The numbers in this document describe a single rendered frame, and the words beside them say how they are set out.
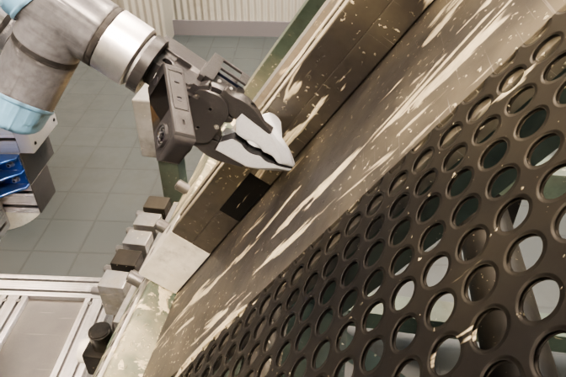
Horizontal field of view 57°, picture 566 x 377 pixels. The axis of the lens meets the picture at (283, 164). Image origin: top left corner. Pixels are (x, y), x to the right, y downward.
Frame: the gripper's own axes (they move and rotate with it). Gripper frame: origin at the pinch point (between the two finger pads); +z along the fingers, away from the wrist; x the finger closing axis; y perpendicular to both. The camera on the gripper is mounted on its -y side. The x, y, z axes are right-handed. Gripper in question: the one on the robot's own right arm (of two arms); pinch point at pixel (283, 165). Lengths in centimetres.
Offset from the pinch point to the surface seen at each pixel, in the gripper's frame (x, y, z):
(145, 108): 50, 61, -22
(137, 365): 38.0, -8.6, 1.2
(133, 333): 38.0, -4.4, -1.4
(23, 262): 168, 83, -35
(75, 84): 199, 237, -84
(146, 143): 61, 61, -17
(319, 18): -2.0, 43.6, -2.0
